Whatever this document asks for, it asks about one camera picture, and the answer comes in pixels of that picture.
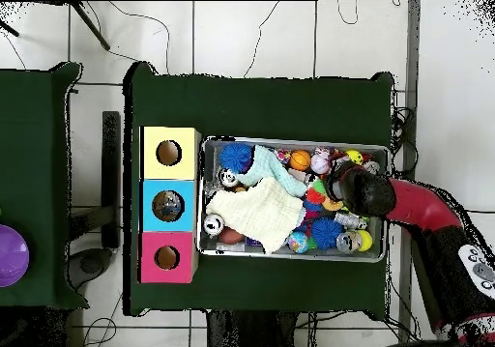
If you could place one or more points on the mint waffle cloth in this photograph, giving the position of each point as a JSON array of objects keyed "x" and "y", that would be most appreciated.
[{"x": 270, "y": 167}]

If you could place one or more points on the blue spiky rubber ball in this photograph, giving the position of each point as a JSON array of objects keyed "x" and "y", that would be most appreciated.
[{"x": 326, "y": 233}]

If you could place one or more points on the grey stand foot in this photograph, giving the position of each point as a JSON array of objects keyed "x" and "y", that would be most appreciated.
[{"x": 89, "y": 264}]

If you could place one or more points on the blue green globe ball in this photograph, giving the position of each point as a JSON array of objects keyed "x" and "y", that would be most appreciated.
[{"x": 297, "y": 242}]

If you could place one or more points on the toy hamburger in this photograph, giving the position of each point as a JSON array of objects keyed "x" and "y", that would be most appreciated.
[{"x": 331, "y": 204}]

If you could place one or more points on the small white baseball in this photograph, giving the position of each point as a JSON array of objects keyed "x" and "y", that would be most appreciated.
[{"x": 320, "y": 164}]

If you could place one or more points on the cream waffle cloth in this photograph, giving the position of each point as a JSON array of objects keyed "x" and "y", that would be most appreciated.
[{"x": 259, "y": 211}]

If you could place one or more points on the blue furry monster toy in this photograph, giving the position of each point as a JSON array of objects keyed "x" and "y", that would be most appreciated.
[{"x": 236, "y": 156}]

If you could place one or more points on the wooden box with three holes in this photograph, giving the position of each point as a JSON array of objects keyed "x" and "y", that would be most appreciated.
[{"x": 151, "y": 242}]

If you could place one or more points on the small orange basketball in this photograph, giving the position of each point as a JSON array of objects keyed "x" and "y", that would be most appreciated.
[{"x": 300, "y": 160}]

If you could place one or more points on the black tripod leg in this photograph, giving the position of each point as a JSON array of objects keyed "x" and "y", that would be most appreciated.
[
  {"x": 8, "y": 28},
  {"x": 91, "y": 24}
]

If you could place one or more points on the purple bowl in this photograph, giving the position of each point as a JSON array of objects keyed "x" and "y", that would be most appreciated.
[{"x": 11, "y": 254}]

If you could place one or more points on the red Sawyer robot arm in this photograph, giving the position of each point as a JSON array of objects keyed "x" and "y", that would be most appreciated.
[{"x": 421, "y": 208}]

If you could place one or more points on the yellow smiley ball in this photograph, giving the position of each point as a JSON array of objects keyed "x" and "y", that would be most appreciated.
[{"x": 354, "y": 155}]

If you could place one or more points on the dark green side table cloth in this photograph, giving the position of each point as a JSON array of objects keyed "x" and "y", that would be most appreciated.
[{"x": 34, "y": 150}]

